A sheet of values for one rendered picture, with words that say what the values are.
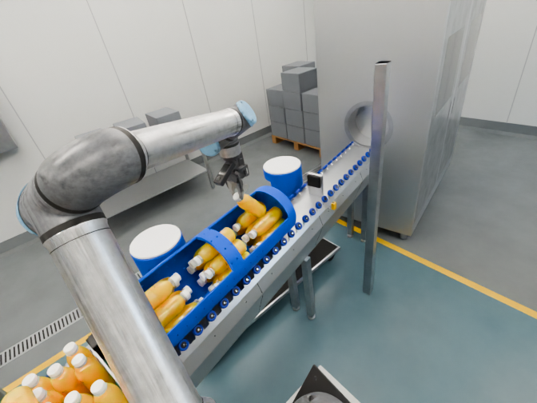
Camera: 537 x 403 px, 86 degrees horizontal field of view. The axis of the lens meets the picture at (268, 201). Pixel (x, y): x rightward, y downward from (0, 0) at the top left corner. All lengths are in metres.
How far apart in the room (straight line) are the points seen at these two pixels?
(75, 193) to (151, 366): 0.34
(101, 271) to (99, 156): 0.21
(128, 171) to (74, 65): 3.76
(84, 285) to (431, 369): 2.06
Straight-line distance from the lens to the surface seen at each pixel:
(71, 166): 0.58
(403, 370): 2.27
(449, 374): 2.33
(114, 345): 0.65
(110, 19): 4.44
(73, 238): 0.64
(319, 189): 1.91
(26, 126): 4.32
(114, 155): 0.58
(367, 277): 2.42
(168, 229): 1.76
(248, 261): 1.30
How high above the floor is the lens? 1.99
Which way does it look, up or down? 33 degrees down
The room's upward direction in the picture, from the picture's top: 10 degrees counter-clockwise
